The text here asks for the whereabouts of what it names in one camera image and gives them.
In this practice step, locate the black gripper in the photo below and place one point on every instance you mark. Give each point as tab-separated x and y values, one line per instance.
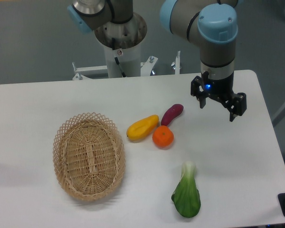
221	89

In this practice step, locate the green bok choy vegetable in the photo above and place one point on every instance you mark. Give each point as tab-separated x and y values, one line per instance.
186	197

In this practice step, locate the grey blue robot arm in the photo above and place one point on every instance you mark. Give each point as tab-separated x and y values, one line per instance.
211	25

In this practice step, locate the purple sweet potato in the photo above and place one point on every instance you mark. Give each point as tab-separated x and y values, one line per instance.
173	112

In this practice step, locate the white table leg right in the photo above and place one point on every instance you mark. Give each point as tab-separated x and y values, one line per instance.
278	115

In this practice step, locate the orange tangerine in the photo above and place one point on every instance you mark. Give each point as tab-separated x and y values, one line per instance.
163	136

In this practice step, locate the yellow papaya half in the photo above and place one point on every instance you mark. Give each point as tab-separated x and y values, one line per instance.
142	128

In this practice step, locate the woven wicker basket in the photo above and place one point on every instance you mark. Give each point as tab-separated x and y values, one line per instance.
88	157

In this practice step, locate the white metal base frame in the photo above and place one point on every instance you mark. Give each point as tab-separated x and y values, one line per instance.
114	70

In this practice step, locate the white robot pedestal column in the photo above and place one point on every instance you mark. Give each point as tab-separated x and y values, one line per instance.
122	42

